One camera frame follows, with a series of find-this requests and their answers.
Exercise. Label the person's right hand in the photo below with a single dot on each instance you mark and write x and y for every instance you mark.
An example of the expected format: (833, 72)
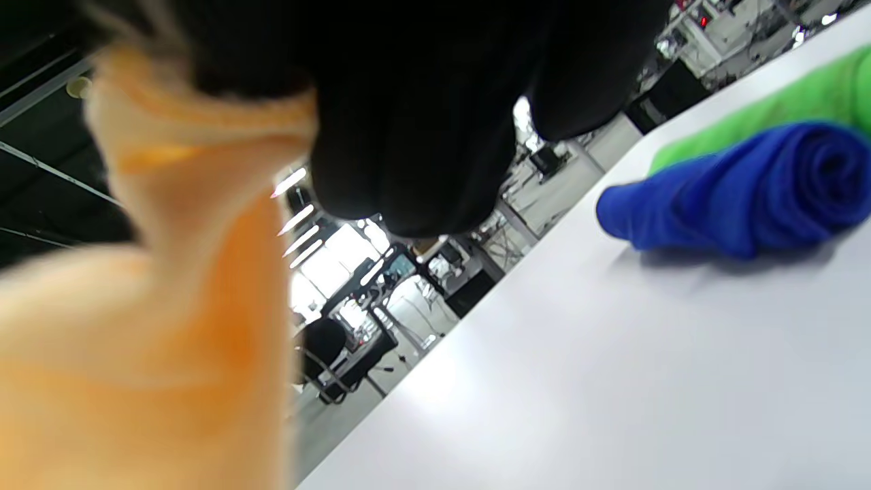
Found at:
(422, 102)

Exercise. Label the orange towel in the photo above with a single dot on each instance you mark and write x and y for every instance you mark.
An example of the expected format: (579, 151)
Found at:
(170, 306)

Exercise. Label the blue towel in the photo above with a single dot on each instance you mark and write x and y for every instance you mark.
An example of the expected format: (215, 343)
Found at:
(735, 197)

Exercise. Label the green rectangular towel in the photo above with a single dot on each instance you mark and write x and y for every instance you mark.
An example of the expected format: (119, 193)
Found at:
(803, 102)

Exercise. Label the black computer tower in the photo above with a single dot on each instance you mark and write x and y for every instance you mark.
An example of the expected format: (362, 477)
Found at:
(473, 292)

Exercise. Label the black office chair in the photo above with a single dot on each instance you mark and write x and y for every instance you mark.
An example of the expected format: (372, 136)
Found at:
(326, 344)

